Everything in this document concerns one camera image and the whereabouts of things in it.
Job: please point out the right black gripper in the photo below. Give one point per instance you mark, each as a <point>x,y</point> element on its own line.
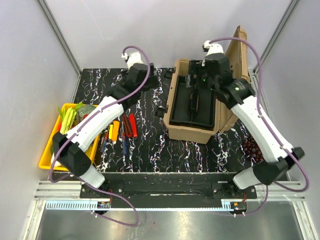
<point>195,67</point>

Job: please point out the black tool box tray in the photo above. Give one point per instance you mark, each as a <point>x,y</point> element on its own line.
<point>192,106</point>

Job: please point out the tan plastic tool box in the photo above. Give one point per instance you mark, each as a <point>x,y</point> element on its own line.
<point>224,118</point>

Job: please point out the red handled pliers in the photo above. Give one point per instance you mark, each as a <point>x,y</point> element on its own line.
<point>127,125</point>

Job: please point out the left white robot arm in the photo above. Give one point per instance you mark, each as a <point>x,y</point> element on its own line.
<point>70,148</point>

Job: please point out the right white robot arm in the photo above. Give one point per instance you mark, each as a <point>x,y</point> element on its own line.
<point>239,97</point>

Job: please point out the black marble pattern mat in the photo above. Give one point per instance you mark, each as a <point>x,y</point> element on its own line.
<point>154,151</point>

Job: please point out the dark purple grape bunch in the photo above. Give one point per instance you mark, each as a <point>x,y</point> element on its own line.
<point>252,149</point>

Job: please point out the yellow utility knife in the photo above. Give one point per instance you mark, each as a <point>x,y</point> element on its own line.
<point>114,130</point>

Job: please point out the small blue red screwdriver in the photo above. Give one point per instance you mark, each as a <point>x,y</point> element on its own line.
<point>104,142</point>

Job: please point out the green melon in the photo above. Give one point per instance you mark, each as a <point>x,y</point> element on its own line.
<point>85,110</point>

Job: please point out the green white leek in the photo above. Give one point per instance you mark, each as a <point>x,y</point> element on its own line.
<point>68,116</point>

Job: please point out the yellow plastic bin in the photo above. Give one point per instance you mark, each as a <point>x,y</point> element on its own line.
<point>45,160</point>

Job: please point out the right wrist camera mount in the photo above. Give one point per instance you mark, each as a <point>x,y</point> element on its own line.
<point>212,48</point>

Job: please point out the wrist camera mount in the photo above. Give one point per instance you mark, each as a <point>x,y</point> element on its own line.
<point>132,58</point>
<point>212,48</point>

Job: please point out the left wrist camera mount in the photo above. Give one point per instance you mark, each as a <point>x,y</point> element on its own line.
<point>132,58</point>

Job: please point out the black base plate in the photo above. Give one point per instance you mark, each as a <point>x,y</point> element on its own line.
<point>175,190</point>

